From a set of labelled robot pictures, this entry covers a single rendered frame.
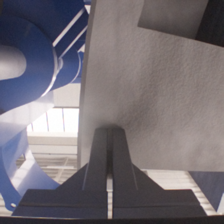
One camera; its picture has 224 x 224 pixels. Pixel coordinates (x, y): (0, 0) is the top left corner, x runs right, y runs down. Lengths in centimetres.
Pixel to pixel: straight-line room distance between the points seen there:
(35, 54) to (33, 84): 9
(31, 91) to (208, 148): 49
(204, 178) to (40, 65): 48
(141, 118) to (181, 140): 5
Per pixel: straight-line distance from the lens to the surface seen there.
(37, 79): 54
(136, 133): 16
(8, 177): 309
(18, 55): 52
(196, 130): 18
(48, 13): 57
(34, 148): 1076
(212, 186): 26
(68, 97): 966
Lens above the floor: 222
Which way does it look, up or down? 17 degrees up
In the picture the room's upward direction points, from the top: 179 degrees counter-clockwise
